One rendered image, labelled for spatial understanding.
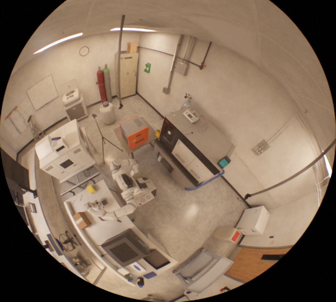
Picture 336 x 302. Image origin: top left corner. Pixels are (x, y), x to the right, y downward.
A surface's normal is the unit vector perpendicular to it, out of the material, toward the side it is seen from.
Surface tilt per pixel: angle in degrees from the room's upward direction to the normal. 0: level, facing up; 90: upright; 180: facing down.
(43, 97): 90
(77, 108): 90
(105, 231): 0
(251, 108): 90
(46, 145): 40
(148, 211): 0
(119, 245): 0
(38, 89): 90
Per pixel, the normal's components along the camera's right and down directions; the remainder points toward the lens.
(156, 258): 0.22, -0.61
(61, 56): 0.65, 0.67
